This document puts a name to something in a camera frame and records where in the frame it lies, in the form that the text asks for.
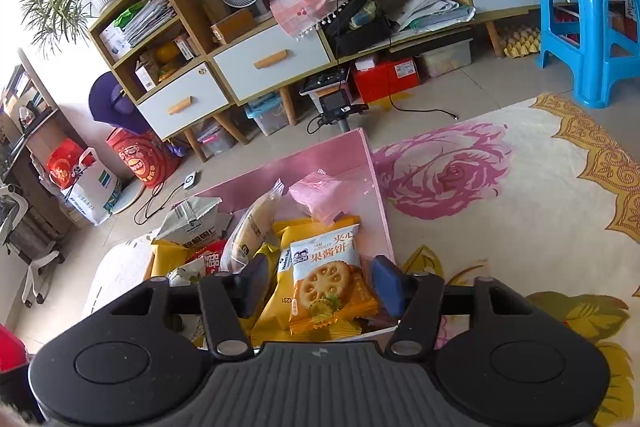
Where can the clear storage bin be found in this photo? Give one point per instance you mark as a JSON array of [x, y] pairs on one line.
[[215, 141], [267, 113]]

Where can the purple hat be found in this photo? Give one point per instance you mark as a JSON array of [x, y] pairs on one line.
[[107, 99]]

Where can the black case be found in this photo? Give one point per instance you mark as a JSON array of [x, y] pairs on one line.
[[357, 32]]

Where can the yellow egg tray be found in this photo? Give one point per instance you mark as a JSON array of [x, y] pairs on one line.
[[520, 41]]

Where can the round white board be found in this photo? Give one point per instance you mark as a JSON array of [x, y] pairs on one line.
[[125, 199]]

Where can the pink cardboard box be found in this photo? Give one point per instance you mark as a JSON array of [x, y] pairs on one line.
[[330, 152]]

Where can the orange biscuit packet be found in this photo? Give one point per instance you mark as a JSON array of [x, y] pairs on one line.
[[325, 292]]

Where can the black camera on stand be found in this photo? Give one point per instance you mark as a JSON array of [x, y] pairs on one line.
[[337, 104]]

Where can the yellow fruit on shelf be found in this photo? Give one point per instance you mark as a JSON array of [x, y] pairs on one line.
[[167, 52]]

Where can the red storage box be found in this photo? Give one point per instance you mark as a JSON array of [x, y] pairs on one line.
[[387, 79]]

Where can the red plastic bag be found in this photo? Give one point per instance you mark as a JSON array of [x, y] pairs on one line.
[[62, 164]]

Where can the brown cardboard box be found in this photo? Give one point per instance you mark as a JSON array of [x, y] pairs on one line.
[[232, 26]]

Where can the white nut packet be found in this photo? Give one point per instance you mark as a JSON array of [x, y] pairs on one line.
[[192, 222]]

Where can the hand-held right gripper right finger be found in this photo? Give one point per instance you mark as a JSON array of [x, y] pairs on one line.
[[390, 287]]

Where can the yellow chips packet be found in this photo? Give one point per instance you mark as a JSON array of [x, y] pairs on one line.
[[272, 307]]

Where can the dark shelf unit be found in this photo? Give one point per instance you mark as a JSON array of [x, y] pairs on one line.
[[25, 127]]

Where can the pink snack packet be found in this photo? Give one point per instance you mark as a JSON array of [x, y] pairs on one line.
[[317, 194]]

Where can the white office chair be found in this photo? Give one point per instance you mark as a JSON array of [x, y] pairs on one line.
[[20, 232]]

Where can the stack of documents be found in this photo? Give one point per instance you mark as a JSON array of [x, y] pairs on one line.
[[145, 19]]

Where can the clear bread packet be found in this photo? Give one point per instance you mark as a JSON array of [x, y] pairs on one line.
[[250, 229]]

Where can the red cloth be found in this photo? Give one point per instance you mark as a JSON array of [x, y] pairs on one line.
[[10, 347]]

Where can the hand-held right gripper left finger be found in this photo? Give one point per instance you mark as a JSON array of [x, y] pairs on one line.
[[255, 282]]

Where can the small white carton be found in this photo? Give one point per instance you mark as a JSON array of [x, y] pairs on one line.
[[145, 75]]

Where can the clear plastic tub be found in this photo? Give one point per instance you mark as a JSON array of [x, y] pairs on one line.
[[445, 58]]

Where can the white shopping bag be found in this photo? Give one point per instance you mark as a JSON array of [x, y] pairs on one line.
[[92, 199]]

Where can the red foil snack packet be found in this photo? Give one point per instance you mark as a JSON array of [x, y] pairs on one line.
[[212, 257]]

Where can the wooden cabinet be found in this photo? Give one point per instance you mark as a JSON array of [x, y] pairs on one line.
[[202, 7]]

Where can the yellow pastry packet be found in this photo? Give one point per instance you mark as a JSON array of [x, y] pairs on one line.
[[300, 229], [165, 259]]

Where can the black keyboard device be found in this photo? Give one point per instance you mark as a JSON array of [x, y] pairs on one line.
[[325, 82]]

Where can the red printed gift bag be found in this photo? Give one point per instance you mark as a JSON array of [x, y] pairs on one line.
[[142, 162]]

